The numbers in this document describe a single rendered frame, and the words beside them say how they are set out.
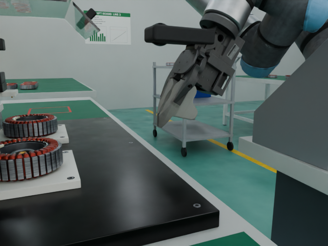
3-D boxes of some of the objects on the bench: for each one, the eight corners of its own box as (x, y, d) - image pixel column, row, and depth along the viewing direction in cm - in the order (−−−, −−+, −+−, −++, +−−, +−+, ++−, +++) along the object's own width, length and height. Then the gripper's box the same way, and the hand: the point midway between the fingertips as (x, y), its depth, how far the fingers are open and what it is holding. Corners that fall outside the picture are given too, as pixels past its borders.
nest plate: (72, 155, 53) (71, 149, 53) (81, 188, 39) (80, 179, 39) (-22, 166, 47) (-23, 159, 47) (-50, 208, 34) (-51, 198, 34)
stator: (60, 126, 72) (59, 112, 71) (54, 137, 61) (53, 120, 60) (11, 129, 69) (10, 113, 68) (-3, 140, 59) (-6, 123, 58)
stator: (61, 153, 50) (60, 133, 50) (65, 176, 40) (63, 151, 39) (-11, 161, 46) (-14, 139, 45) (-28, 189, 36) (-32, 161, 35)
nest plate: (65, 128, 75) (64, 124, 75) (69, 143, 61) (68, 137, 61) (0, 133, 69) (-1, 129, 69) (-11, 151, 56) (-12, 145, 56)
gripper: (256, 38, 49) (198, 148, 49) (225, 42, 57) (176, 135, 57) (219, 9, 45) (157, 127, 45) (193, 17, 54) (140, 117, 53)
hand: (158, 118), depth 50 cm, fingers closed
